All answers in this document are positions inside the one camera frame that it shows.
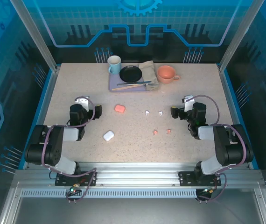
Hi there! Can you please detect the light blue mug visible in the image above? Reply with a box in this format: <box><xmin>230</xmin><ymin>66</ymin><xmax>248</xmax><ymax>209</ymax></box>
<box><xmin>107</xmin><ymin>55</ymin><xmax>122</xmax><ymax>75</ymax></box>

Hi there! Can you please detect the lavender placemat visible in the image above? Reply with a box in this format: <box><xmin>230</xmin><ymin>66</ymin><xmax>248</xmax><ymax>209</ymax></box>
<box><xmin>109</xmin><ymin>70</ymin><xmax>153</xmax><ymax>92</ymax></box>

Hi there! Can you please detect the beige folded cloth napkin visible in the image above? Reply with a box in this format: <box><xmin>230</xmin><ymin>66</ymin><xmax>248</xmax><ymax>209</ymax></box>
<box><xmin>139</xmin><ymin>60</ymin><xmax>160</xmax><ymax>91</ymax></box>

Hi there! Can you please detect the black round plate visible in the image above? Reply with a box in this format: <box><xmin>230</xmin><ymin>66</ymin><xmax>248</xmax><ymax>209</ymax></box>
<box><xmin>119</xmin><ymin>65</ymin><xmax>143</xmax><ymax>84</ymax></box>

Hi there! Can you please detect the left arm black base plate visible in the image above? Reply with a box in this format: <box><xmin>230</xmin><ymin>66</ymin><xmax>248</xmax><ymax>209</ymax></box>
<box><xmin>55</xmin><ymin>171</ymin><xmax>98</xmax><ymax>187</ymax></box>

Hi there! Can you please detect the aluminium frame post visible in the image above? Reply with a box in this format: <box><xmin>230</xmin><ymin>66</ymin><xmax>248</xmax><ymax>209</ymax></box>
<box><xmin>217</xmin><ymin>0</ymin><xmax>266</xmax><ymax>72</ymax></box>
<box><xmin>10</xmin><ymin>0</ymin><xmax>61</xmax><ymax>72</ymax></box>

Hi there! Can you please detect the wooden utensil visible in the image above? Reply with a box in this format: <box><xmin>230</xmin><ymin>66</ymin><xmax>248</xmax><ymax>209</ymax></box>
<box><xmin>111</xmin><ymin>84</ymin><xmax>147</xmax><ymax>91</ymax></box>

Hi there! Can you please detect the slotted grey cable duct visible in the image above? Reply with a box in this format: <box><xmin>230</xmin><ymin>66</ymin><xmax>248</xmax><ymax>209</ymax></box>
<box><xmin>21</xmin><ymin>189</ymin><xmax>198</xmax><ymax>199</ymax></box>

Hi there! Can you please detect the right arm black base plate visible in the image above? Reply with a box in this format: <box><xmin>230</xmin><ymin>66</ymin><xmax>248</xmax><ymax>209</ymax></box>
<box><xmin>178</xmin><ymin>171</ymin><xmax>222</xmax><ymax>187</ymax></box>

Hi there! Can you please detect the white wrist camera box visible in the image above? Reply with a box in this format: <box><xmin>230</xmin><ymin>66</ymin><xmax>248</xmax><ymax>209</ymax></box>
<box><xmin>74</xmin><ymin>96</ymin><xmax>91</xmax><ymax>110</ymax></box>
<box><xmin>182</xmin><ymin>95</ymin><xmax>196</xmax><ymax>112</ymax></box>

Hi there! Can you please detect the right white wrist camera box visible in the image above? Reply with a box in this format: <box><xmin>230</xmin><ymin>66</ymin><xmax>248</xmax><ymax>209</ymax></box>
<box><xmin>182</xmin><ymin>95</ymin><xmax>196</xmax><ymax>112</ymax></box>

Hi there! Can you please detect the aluminium mounting rail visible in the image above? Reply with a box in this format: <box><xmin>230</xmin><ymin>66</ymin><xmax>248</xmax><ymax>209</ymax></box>
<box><xmin>14</xmin><ymin>162</ymin><xmax>262</xmax><ymax>190</ymax></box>

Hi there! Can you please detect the blue table side trim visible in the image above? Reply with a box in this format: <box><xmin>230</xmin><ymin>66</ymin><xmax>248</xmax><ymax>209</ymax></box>
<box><xmin>221</xmin><ymin>69</ymin><xmax>259</xmax><ymax>170</ymax></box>
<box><xmin>18</xmin><ymin>69</ymin><xmax>57</xmax><ymax>170</ymax></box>

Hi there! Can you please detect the small green LED connector board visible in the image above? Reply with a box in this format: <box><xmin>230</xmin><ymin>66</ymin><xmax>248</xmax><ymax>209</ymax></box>
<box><xmin>202</xmin><ymin>186</ymin><xmax>217</xmax><ymax>195</ymax></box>
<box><xmin>69</xmin><ymin>184</ymin><xmax>82</xmax><ymax>196</ymax></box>

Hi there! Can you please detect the white earbud charging case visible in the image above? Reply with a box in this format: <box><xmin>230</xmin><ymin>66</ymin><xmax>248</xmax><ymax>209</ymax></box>
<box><xmin>103</xmin><ymin>130</ymin><xmax>115</xmax><ymax>142</ymax></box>

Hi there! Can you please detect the pink earbud charging case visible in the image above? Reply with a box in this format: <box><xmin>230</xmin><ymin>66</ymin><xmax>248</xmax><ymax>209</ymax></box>
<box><xmin>114</xmin><ymin>104</ymin><xmax>126</xmax><ymax>114</ymax></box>

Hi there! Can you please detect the orange cup with handle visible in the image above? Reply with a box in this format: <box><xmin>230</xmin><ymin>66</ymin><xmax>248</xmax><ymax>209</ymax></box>
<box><xmin>156</xmin><ymin>65</ymin><xmax>181</xmax><ymax>84</ymax></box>

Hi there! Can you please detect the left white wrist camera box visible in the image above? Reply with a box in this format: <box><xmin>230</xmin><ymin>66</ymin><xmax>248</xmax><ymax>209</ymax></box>
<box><xmin>74</xmin><ymin>96</ymin><xmax>91</xmax><ymax>110</ymax></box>

